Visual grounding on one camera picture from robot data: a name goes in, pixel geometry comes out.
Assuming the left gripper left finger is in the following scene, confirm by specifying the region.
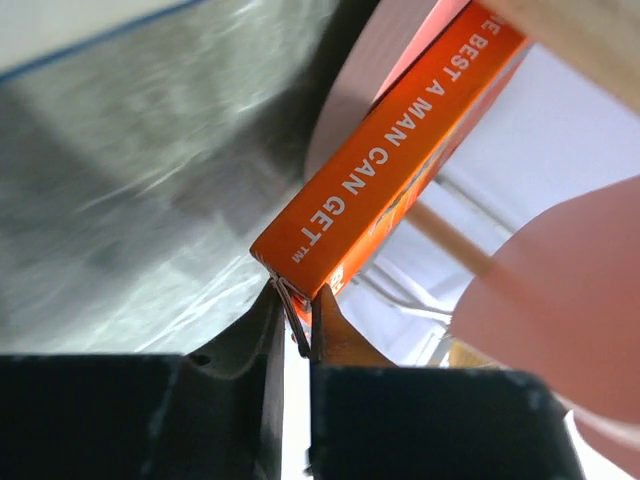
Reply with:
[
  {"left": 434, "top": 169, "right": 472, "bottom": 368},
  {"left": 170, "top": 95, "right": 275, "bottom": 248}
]
[{"left": 1, "top": 285, "right": 284, "bottom": 479}]

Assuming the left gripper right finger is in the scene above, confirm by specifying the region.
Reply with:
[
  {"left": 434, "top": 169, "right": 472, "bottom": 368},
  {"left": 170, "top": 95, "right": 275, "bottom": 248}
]
[{"left": 309, "top": 287, "right": 583, "bottom": 479}]

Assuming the orange Gillette box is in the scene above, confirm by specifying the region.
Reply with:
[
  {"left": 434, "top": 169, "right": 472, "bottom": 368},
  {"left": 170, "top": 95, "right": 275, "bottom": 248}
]
[{"left": 250, "top": 2, "right": 529, "bottom": 356}]

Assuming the pink three-tier shelf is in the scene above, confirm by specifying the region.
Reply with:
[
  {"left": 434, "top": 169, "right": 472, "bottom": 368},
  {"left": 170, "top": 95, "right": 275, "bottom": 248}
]
[{"left": 299, "top": 0, "right": 640, "bottom": 461}]

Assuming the blue razor box upper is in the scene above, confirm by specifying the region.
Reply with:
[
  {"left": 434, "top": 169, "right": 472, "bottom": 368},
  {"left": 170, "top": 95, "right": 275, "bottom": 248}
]
[{"left": 1, "top": 0, "right": 195, "bottom": 81}]

